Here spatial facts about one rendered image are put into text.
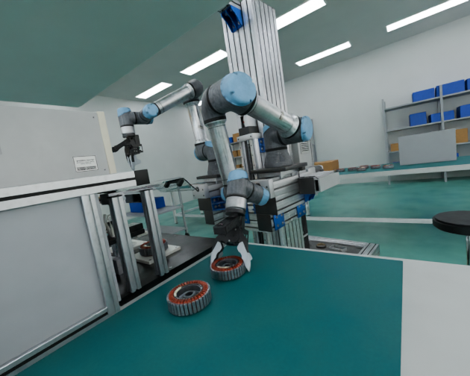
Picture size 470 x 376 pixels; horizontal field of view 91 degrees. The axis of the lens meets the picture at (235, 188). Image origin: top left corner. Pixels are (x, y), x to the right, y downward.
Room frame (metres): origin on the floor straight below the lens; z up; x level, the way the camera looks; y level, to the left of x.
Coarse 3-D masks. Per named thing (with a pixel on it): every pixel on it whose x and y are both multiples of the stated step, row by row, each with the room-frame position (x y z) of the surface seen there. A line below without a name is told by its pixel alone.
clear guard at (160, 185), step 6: (168, 180) 0.92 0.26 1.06; (174, 180) 0.88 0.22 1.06; (180, 180) 0.93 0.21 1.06; (186, 180) 0.93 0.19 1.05; (138, 186) 0.78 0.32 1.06; (144, 186) 0.78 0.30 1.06; (156, 186) 1.06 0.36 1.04; (162, 186) 1.04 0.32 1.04; (168, 186) 1.02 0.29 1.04; (174, 186) 1.00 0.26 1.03; (180, 186) 0.98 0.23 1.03; (186, 186) 0.96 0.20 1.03; (192, 186) 0.95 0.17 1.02; (102, 192) 0.76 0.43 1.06; (108, 192) 0.74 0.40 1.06
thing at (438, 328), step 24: (192, 264) 0.81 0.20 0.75; (408, 264) 0.59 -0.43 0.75; (432, 264) 0.57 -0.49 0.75; (456, 264) 0.56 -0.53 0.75; (408, 288) 0.49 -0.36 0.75; (432, 288) 0.48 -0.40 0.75; (456, 288) 0.47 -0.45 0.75; (408, 312) 0.42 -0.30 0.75; (432, 312) 0.41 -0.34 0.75; (456, 312) 0.40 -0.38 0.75; (408, 336) 0.37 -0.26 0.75; (432, 336) 0.36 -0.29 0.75; (456, 336) 0.35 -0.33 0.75; (408, 360) 0.32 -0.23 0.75; (432, 360) 0.32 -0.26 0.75; (456, 360) 0.31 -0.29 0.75
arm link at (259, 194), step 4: (256, 184) 0.89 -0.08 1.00; (256, 188) 0.87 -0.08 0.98; (260, 188) 0.89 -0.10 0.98; (264, 188) 0.93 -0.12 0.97; (252, 192) 0.85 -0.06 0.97; (256, 192) 0.87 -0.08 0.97; (260, 192) 0.88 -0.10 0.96; (264, 192) 0.90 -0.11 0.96; (268, 192) 0.92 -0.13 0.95; (252, 196) 0.86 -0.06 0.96; (256, 196) 0.87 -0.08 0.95; (260, 196) 0.88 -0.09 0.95; (264, 196) 0.89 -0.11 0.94; (268, 196) 0.91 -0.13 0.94; (248, 200) 0.87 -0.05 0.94; (252, 200) 0.88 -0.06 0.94; (256, 200) 0.88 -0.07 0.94; (260, 200) 0.89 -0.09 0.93; (264, 200) 0.90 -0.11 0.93; (268, 200) 0.91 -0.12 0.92; (256, 204) 0.92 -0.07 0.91; (260, 204) 0.91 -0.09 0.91
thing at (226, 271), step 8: (232, 256) 0.74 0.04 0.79; (216, 264) 0.70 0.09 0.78; (224, 264) 0.71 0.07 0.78; (232, 264) 0.70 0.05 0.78; (240, 264) 0.67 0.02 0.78; (216, 272) 0.65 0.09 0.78; (224, 272) 0.65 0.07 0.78; (232, 272) 0.65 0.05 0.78; (240, 272) 0.66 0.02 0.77; (224, 280) 0.65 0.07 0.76
